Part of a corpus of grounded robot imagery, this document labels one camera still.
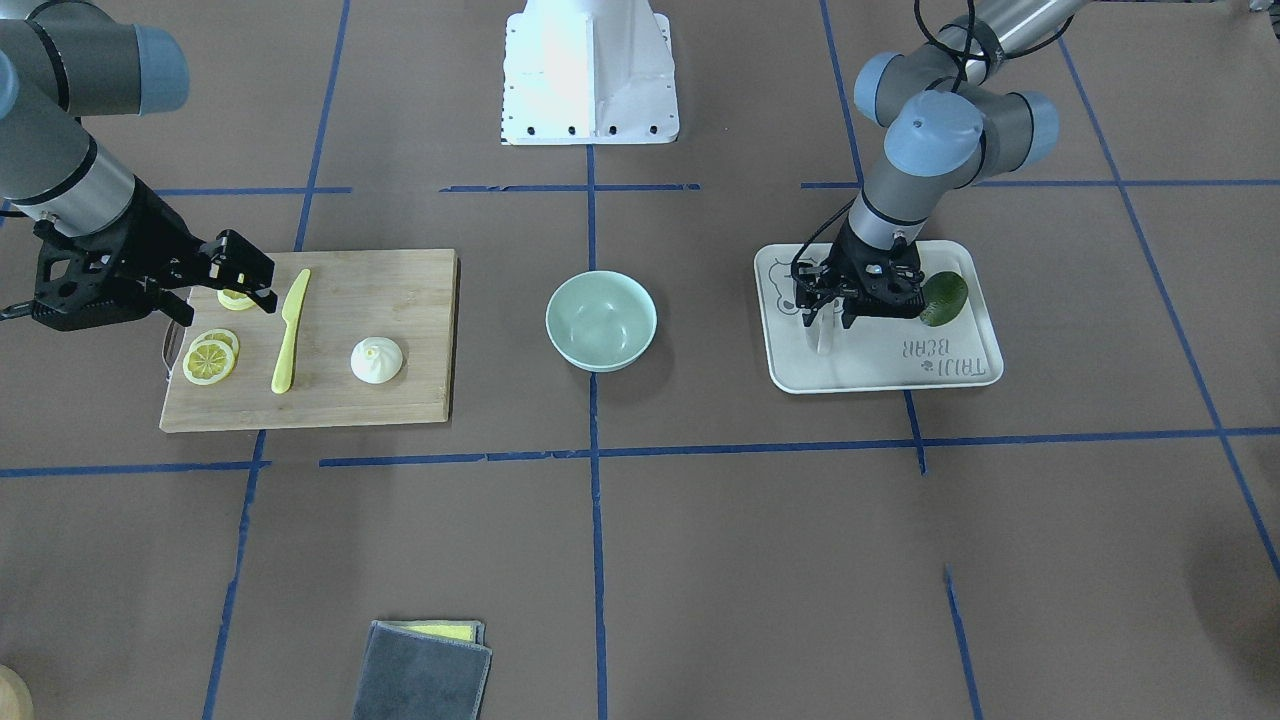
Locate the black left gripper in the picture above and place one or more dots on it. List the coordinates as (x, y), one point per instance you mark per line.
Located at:
(858, 252)

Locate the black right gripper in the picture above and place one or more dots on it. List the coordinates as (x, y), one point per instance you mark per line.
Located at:
(153, 229)

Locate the white plastic spoon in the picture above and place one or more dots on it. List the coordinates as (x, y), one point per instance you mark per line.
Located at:
(821, 334)

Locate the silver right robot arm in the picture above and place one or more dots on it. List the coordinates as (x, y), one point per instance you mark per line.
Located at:
(64, 61)

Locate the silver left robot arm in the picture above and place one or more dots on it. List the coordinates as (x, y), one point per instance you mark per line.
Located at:
(942, 131)

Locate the light green bowl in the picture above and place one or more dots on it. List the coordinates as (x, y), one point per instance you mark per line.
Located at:
(601, 321)

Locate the lemon slice top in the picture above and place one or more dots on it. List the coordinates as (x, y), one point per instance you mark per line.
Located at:
(235, 301)

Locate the lemon slice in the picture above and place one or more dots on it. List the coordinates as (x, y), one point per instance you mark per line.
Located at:
(229, 338)
(235, 301)
(209, 362)

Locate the white rectangular tray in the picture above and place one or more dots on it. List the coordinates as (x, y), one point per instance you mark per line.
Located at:
(877, 354)

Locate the lemon slice behind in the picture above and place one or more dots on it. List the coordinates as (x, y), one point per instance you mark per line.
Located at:
(229, 338)

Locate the lemon slice front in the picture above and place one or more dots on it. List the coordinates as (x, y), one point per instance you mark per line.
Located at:
(209, 362)

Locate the yellow plastic knife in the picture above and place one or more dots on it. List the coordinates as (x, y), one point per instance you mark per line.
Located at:
(283, 373)

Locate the wooden cutting board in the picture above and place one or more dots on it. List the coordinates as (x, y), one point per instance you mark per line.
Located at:
(408, 296)

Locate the grey folded cloth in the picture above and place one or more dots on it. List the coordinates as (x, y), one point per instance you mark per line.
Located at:
(423, 669)

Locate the wooden mug tree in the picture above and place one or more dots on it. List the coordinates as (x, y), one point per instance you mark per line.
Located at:
(16, 701)

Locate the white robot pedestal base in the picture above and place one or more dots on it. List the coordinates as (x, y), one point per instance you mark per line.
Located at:
(588, 73)

